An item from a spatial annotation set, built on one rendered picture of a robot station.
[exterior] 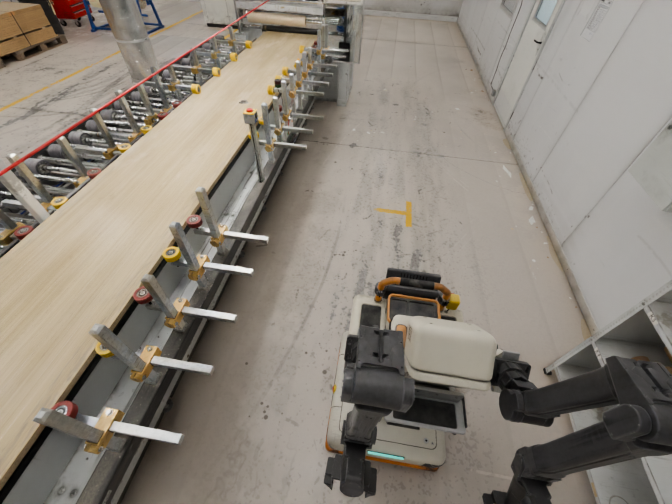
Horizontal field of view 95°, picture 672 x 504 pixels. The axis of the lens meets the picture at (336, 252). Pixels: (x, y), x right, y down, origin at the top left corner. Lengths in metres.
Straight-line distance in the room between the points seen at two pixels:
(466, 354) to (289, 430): 1.48
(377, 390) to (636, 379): 0.41
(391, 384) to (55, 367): 1.36
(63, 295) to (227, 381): 1.05
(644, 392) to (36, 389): 1.70
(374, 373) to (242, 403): 1.77
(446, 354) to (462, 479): 1.44
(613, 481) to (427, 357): 1.76
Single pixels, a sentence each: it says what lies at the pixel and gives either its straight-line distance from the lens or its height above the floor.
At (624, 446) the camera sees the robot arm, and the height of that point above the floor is 1.54.
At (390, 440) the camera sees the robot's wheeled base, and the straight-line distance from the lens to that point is 1.88.
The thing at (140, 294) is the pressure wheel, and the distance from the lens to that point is 1.65.
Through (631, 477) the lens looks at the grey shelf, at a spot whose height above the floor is 0.14.
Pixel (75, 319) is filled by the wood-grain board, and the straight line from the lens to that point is 1.72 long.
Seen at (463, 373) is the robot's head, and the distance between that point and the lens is 0.89.
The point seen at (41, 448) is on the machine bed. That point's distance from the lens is 1.65.
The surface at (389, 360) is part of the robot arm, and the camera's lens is 0.53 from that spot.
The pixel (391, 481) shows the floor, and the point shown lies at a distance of 2.14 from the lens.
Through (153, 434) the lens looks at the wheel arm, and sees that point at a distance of 1.41.
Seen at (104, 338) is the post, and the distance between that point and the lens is 1.30.
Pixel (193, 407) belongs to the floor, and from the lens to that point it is 2.31.
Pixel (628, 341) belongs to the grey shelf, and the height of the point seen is 0.52.
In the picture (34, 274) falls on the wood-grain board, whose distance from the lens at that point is 2.02.
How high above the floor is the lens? 2.10
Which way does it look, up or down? 48 degrees down
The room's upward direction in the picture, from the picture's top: 3 degrees clockwise
